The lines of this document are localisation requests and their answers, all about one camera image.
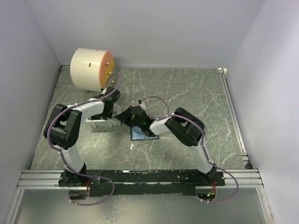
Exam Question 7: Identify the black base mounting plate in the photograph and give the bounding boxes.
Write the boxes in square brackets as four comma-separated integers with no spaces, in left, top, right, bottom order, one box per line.
[58,169,225,197]

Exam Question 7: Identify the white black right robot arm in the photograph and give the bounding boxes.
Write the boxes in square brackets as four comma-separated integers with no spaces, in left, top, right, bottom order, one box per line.
[115,106,216,186]

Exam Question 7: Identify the aluminium right side rail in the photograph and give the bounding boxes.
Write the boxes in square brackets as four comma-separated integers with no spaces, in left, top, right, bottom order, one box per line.
[217,67,275,224]

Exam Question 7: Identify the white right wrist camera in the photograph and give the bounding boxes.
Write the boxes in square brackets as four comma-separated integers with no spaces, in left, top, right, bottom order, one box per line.
[138,100,147,110]

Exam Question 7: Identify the aluminium extrusion rail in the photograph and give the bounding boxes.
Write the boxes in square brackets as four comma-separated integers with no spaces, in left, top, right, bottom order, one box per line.
[17,169,263,190]

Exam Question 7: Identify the blue leather card holder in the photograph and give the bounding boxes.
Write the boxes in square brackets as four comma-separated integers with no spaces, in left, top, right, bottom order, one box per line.
[130,126,159,141]

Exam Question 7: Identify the white round mini drawer cabinet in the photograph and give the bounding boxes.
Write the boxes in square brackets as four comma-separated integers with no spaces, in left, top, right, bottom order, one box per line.
[70,48,114,92]

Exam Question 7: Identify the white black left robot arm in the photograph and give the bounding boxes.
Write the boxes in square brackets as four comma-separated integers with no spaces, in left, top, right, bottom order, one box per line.
[43,87,121,187]

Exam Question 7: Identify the white plastic card tray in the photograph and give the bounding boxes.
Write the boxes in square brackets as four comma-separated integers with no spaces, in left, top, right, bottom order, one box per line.
[85,104,121,129]

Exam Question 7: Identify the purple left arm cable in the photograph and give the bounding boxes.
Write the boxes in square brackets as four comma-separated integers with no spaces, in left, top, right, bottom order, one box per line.
[46,73,122,206]

